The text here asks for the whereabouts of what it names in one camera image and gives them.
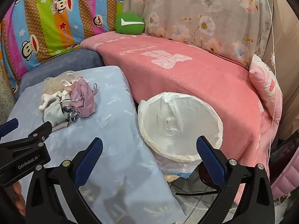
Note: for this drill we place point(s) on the pink blanket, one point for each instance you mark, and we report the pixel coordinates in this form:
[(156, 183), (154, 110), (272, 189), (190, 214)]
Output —
[(186, 74)]

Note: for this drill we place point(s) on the pink printed pillow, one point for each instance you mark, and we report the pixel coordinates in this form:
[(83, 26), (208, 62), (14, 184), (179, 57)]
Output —
[(264, 81)]

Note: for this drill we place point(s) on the striped monkey print sheet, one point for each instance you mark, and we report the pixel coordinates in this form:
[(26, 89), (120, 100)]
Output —
[(46, 16)]

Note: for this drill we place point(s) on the grey floral sheet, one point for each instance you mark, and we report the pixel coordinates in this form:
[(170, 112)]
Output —
[(198, 9)]

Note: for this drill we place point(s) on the dark blue cushion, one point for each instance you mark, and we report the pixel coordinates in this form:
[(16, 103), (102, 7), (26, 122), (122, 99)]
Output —
[(70, 60)]

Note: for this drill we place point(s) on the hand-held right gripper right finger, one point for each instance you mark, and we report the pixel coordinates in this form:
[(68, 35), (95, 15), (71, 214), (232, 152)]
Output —
[(210, 161)]

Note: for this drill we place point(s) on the light blue covered table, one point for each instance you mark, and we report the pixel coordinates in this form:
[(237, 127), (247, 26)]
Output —
[(112, 121)]

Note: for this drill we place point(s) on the white plastic lined waste bin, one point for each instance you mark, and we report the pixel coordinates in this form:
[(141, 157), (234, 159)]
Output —
[(186, 121)]

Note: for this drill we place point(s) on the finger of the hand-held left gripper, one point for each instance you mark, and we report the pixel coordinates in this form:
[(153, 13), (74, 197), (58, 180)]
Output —
[(37, 130), (9, 126)]

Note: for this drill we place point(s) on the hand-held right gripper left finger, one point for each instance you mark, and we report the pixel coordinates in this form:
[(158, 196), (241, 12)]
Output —
[(90, 158)]

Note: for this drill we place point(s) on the pink quilted jacket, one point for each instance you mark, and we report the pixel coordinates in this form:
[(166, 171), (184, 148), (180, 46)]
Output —
[(283, 177)]

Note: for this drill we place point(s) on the green round cushion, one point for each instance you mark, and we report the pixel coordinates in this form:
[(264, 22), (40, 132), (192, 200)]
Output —
[(128, 28)]

